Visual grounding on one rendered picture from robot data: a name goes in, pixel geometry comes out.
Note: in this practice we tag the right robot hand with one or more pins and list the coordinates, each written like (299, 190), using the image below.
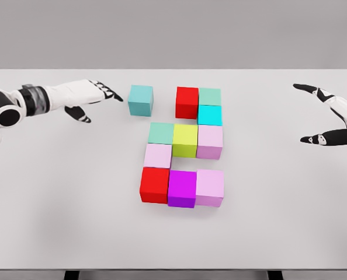
(338, 112)

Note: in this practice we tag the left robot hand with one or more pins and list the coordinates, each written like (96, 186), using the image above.
(84, 92)

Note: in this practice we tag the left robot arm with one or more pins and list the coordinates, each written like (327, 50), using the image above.
(21, 102)

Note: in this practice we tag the teal cube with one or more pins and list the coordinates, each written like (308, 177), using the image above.
(140, 100)

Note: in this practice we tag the sea green cube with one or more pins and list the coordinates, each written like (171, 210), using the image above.
(161, 133)
(210, 97)

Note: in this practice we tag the pink cube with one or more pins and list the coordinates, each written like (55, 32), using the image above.
(209, 188)
(158, 156)
(210, 142)

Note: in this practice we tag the red cube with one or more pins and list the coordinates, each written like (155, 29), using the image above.
(154, 184)
(186, 102)

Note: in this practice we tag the yellow-green cube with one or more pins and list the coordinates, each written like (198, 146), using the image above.
(185, 140)

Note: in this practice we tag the cyan cube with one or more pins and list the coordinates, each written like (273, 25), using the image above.
(209, 115)

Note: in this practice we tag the magenta cube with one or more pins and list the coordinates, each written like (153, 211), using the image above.
(181, 188)

